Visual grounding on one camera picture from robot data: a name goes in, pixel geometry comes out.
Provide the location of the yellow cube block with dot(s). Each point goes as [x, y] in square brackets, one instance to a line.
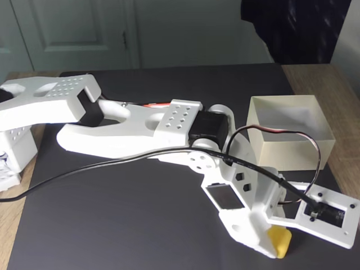
[281, 242]

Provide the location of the white open box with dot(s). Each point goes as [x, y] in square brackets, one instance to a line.
[292, 154]

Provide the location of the dark grey table mat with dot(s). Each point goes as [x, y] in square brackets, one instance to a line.
[112, 225]

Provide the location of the dark hanging cloth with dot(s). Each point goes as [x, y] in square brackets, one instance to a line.
[295, 28]

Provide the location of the dark metal door latch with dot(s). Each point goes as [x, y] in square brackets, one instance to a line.
[124, 38]

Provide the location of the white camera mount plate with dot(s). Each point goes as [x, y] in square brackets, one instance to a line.
[337, 198]

